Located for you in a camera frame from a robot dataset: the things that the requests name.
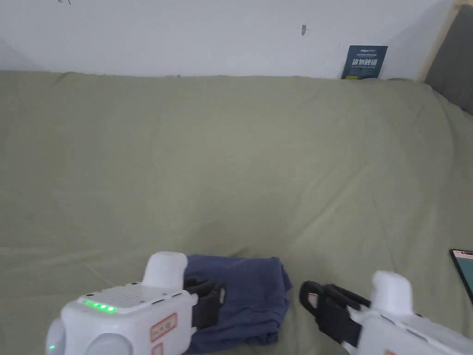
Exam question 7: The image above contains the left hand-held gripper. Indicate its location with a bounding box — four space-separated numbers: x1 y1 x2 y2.
46 252 227 355

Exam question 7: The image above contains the bed with pale green sheet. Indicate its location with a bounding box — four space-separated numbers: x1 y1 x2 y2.
0 70 473 355

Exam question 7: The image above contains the dark blue printed card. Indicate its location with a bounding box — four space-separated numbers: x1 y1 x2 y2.
340 45 388 80

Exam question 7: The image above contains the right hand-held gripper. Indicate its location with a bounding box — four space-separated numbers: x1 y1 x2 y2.
299 269 473 355

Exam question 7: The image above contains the grey padded headboard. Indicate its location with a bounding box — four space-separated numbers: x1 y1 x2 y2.
417 3 473 116

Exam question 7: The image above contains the black phone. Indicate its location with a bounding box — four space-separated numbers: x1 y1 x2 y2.
449 249 473 302

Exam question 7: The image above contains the dark blue garment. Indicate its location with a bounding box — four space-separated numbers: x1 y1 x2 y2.
183 254 293 350

